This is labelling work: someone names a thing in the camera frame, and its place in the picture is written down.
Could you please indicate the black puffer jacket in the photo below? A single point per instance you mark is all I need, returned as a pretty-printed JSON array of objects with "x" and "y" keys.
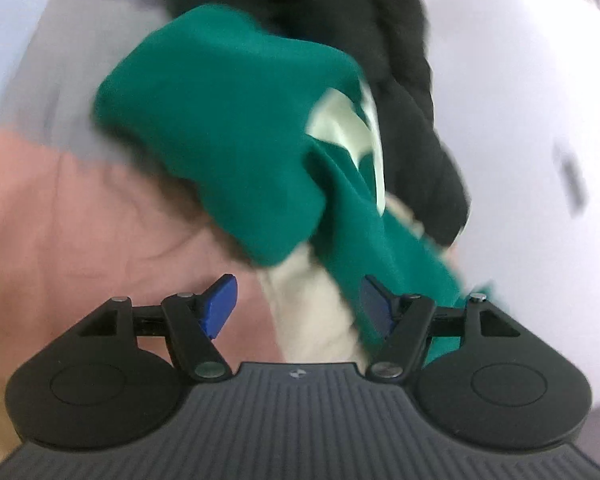
[{"x": 410, "y": 110}]

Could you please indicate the beige cloth with printed band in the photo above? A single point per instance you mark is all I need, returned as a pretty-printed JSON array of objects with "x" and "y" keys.
[{"x": 310, "y": 310}]

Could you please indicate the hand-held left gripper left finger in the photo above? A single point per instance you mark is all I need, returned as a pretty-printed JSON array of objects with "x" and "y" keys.
[{"x": 220, "y": 305}]

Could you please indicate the green sweatshirt with white print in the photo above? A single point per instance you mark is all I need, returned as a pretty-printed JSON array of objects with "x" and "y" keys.
[{"x": 220, "y": 135}]

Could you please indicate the colour-block patchwork blanket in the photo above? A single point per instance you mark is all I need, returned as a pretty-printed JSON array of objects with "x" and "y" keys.
[{"x": 55, "y": 235}]

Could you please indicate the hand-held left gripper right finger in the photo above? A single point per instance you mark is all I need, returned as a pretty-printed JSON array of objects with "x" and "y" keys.
[{"x": 377, "y": 307}]

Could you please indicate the grey wall plate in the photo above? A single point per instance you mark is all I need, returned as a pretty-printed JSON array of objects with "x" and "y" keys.
[{"x": 572, "y": 180}]

